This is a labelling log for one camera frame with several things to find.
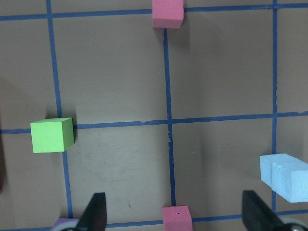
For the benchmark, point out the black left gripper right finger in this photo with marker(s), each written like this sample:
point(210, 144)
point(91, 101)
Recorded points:
point(256, 215)

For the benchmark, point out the green foam block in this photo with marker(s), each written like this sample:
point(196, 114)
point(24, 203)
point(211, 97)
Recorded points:
point(52, 135)

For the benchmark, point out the light blue foam block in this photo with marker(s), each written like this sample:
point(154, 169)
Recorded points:
point(266, 162)

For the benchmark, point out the purple foam block far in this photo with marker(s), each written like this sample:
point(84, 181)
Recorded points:
point(64, 223)

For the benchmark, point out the pink foam block left-near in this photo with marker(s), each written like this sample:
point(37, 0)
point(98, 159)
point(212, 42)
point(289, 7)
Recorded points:
point(177, 218)

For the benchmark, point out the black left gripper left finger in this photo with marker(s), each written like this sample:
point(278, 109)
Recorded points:
point(94, 217)

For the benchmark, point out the pink foam block left-far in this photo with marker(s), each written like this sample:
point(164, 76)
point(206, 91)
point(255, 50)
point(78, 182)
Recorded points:
point(167, 13)

